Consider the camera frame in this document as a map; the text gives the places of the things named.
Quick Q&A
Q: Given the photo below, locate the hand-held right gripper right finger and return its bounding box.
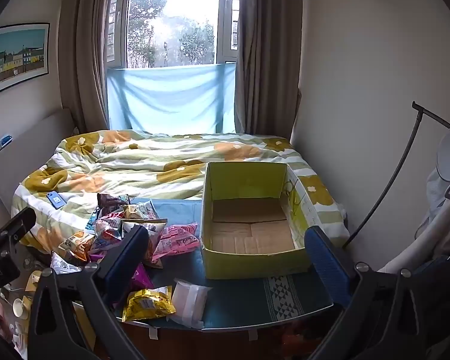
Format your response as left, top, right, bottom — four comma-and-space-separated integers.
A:
304, 226, 436, 360

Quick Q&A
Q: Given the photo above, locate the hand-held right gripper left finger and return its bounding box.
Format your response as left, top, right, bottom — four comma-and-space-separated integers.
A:
27, 225, 151, 360

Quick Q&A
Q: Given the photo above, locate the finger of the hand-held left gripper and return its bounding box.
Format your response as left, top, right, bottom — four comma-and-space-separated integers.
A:
0, 207, 37, 259

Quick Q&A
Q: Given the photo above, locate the purple snack packet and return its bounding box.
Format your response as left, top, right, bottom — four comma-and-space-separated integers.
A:
112, 262, 154, 301

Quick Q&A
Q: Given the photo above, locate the white red blue snack packet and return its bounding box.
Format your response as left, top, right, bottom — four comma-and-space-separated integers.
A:
92, 217, 124, 254

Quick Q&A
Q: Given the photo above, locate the white black snack packet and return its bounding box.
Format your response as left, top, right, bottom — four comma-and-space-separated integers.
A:
122, 219, 168, 263

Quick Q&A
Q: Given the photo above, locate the pink snack packet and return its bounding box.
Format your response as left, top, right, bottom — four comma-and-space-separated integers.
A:
150, 222, 199, 269

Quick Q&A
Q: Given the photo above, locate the green cardboard box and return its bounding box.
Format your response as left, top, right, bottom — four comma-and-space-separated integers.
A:
200, 162, 316, 280

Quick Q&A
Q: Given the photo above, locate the white cup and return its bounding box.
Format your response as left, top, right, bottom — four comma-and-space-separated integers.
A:
13, 298, 32, 319

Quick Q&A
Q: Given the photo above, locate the orange snack packet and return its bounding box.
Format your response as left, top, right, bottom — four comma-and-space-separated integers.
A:
59, 231, 96, 262

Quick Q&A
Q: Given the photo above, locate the dark brown snack packet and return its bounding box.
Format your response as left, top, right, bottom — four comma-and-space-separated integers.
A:
97, 193, 130, 218

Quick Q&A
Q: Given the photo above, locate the white crumpled snack packet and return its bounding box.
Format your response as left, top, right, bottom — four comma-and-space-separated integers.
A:
50, 251, 83, 275

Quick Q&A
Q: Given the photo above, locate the beige headboard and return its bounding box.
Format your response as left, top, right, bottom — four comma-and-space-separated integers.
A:
0, 108, 76, 211

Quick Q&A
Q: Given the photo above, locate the white translucent snack packet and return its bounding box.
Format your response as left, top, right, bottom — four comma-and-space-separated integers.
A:
170, 279, 212, 330

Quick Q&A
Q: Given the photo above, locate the blue patterned table mat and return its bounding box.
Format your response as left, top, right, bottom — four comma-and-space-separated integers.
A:
127, 197, 344, 332

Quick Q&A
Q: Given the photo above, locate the floral striped blanket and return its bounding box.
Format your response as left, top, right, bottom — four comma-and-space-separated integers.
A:
11, 129, 351, 256

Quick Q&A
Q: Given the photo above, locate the light patterned cloth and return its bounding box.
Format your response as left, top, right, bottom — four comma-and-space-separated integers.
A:
416, 172, 450, 241

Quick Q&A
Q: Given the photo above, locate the framed houses picture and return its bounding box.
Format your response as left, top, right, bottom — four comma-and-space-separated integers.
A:
0, 22, 50, 101

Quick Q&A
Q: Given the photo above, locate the light blue window cloth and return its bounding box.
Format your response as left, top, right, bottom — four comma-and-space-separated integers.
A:
107, 63, 236, 135

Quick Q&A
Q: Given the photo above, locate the brown curtain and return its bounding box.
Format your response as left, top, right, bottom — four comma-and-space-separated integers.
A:
234, 0, 304, 143
58, 0, 117, 134

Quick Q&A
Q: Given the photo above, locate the window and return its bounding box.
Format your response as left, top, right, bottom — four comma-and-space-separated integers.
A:
107, 0, 241, 70

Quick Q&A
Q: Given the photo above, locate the white chair frame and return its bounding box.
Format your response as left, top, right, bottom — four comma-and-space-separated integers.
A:
375, 191, 450, 274

